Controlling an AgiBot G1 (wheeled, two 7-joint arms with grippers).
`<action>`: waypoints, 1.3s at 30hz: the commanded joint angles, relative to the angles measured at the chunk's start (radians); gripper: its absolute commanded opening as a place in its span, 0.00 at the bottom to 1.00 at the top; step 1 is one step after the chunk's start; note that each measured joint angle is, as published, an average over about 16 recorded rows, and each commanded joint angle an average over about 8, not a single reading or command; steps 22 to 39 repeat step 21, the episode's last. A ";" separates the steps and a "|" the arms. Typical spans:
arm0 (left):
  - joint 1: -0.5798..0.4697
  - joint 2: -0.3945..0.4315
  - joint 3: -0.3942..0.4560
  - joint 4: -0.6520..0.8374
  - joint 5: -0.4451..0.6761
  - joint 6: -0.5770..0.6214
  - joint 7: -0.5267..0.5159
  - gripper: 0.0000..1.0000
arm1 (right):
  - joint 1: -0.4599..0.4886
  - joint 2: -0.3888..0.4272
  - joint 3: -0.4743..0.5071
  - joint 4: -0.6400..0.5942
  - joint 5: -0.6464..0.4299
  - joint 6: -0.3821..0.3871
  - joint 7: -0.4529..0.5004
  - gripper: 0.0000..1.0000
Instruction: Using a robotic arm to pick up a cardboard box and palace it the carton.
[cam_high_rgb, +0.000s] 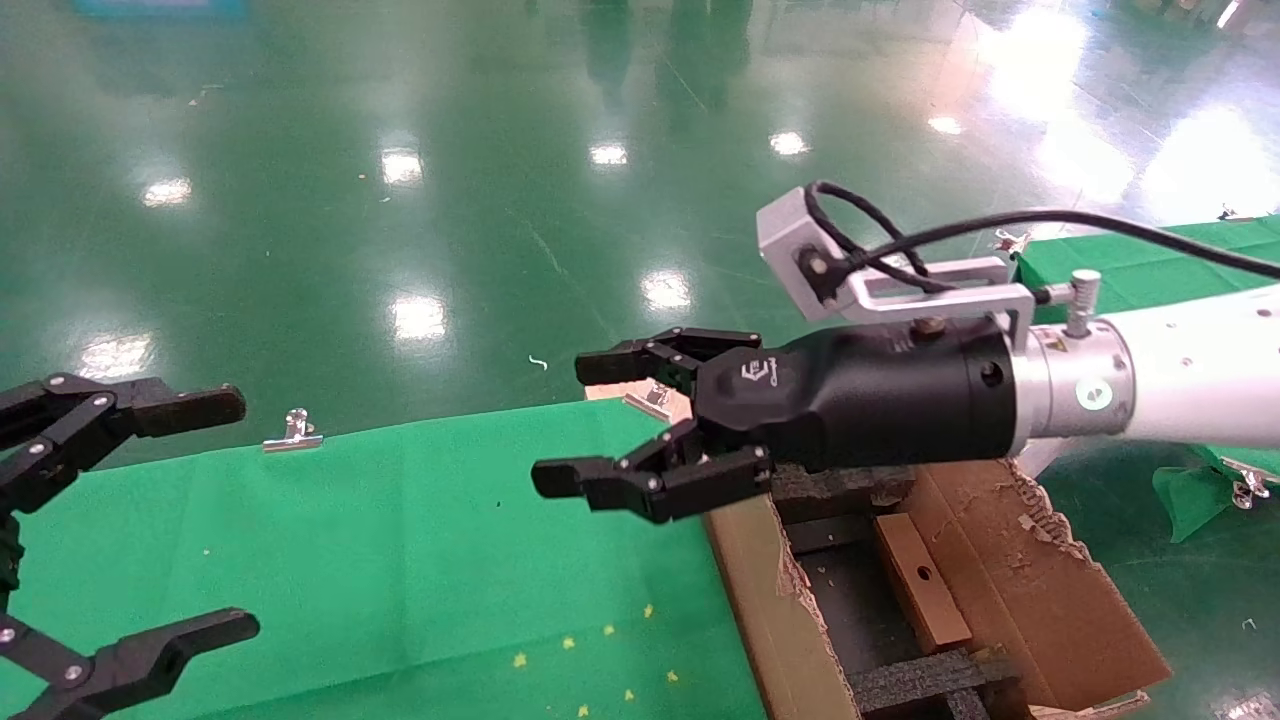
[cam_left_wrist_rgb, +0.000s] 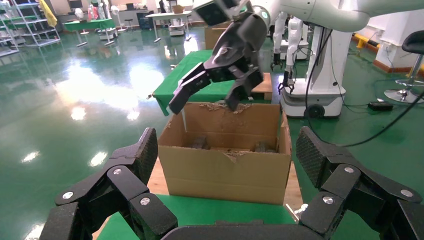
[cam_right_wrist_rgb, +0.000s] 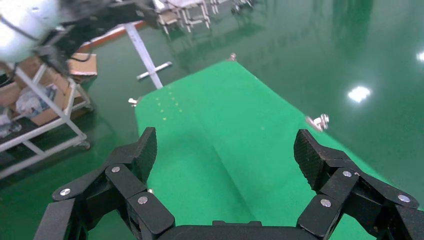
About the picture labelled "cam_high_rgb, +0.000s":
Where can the small brown cardboard box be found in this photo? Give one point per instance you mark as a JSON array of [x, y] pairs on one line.
[[925, 600]]

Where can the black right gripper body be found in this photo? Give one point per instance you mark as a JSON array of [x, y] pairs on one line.
[[880, 400]]

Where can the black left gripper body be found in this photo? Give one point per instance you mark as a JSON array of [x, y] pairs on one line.
[[8, 555]]

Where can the blue floor mat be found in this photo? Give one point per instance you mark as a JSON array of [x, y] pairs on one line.
[[160, 8]]

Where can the large open cardboard carton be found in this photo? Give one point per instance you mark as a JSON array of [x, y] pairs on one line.
[[1050, 600]]

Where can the black foam floor pad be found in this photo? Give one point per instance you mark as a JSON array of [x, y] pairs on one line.
[[850, 600]]

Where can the green tablecloth with yellow dots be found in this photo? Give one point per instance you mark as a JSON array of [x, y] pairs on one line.
[[400, 560]]

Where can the black foam packing insert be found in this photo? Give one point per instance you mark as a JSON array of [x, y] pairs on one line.
[[840, 490], [920, 680]]

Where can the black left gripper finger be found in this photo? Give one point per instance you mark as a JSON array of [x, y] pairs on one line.
[[110, 410], [150, 655]]

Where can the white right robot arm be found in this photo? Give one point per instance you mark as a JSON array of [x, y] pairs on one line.
[[1200, 370]]

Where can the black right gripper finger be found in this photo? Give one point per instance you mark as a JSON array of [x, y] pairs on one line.
[[660, 485], [660, 358]]

